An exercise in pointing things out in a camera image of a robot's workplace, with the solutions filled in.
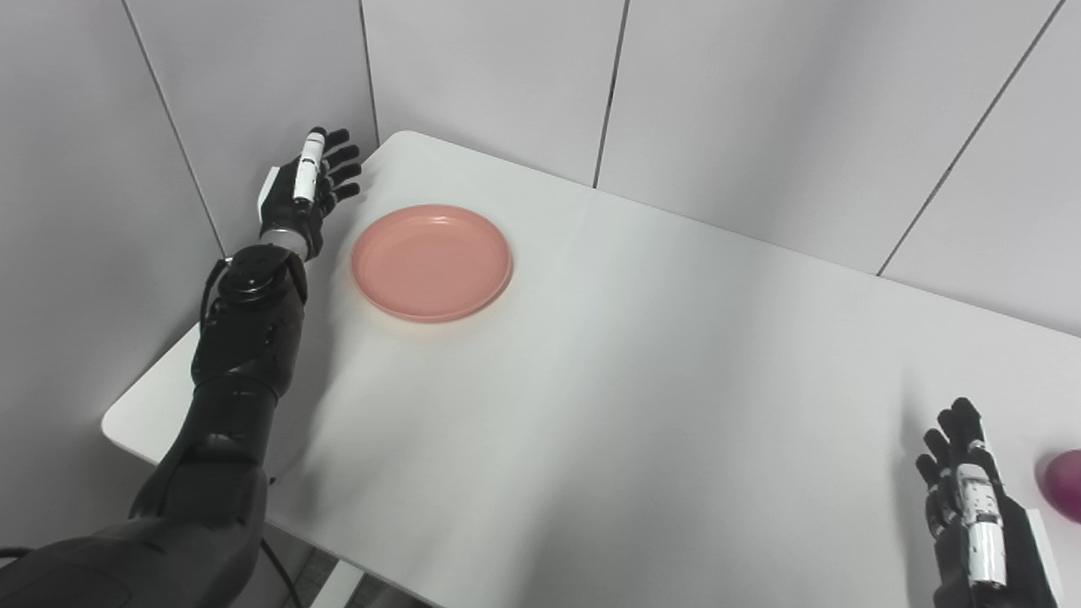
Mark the white table leg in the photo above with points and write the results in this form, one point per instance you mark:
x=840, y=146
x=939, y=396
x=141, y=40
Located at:
x=336, y=587

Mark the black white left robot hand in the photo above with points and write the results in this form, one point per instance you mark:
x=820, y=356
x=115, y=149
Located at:
x=291, y=215

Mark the pink plate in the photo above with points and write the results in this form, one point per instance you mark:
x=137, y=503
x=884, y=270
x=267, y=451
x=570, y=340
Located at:
x=431, y=262

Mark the purple red onion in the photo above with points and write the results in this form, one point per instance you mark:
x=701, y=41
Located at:
x=1066, y=485

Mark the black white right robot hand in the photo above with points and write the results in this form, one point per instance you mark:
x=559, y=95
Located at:
x=1022, y=557

